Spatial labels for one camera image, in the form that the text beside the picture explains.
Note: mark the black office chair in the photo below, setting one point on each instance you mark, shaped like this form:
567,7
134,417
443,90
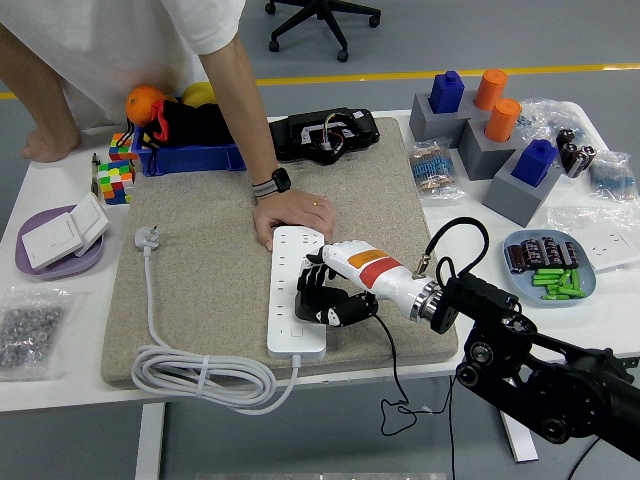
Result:
318,12

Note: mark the orange cylinder peg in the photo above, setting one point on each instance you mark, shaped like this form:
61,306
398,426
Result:
502,121
490,88

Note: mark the small colourful puzzle cube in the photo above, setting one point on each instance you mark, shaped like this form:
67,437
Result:
117,146

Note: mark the dark capacitor with print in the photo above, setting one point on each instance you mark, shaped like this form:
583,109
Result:
515,257
570,254
550,251
531,252

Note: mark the grey cube block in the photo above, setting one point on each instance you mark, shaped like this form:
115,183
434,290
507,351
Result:
507,201
480,156
467,108
427,126

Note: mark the black wristwatch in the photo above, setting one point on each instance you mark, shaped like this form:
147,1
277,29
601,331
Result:
272,184

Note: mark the blue plastic bin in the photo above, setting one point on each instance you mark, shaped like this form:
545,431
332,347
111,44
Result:
187,159

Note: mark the clear plastic bag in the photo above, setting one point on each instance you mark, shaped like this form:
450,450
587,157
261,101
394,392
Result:
567,221

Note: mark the bag of blue resistors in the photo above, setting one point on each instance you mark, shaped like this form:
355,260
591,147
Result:
610,181
432,168

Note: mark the person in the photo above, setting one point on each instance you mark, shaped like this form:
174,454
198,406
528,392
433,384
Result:
125,40

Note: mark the large colourful puzzle cube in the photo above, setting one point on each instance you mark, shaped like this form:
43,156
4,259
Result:
115,184

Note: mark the black cylinder capacitor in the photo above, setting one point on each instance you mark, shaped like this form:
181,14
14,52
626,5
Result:
564,138
570,157
583,161

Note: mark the green cylinder pile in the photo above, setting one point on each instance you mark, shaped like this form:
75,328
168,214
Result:
552,276

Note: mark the person's right forearm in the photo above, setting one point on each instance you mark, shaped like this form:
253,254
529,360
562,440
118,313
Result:
32,85

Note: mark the clear bag of small parts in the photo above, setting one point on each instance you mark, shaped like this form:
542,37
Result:
542,118

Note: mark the white socket panel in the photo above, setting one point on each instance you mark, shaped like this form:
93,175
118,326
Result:
607,251

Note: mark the white wall switch panel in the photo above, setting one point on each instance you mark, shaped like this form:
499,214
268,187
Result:
90,218
50,241

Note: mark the white power strip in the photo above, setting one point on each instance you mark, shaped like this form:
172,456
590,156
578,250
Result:
282,280

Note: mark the orange fruit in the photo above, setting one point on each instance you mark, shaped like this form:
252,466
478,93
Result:
142,107

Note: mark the yellow lemon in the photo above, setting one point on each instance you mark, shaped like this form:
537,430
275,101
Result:
197,94

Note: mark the metal pen tool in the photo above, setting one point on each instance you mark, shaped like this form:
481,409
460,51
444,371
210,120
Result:
94,176

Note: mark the purple plate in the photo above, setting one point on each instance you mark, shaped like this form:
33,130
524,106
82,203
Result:
72,266

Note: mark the blue square peg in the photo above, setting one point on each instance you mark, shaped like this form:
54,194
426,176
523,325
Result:
445,93
532,166

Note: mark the grey-brown mat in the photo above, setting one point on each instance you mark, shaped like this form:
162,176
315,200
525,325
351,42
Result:
210,240

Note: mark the person's left forearm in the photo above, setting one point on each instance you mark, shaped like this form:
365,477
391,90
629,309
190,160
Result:
245,110

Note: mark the white table leg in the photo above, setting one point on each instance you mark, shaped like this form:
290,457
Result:
150,440
522,445

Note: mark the black plug adapter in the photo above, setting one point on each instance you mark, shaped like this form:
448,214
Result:
302,307

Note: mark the person's left hand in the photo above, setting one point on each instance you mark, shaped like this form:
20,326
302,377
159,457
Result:
292,212

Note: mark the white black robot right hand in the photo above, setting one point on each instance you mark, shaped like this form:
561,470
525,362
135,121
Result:
375,275

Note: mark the clear bag of metal nuts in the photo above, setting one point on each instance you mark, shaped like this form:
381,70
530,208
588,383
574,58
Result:
27,330

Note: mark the person's right hand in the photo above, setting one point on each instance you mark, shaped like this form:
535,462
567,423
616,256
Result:
50,147

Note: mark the light blue plate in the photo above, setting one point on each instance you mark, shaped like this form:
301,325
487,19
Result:
587,283

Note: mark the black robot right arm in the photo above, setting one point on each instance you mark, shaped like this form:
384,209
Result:
475,295

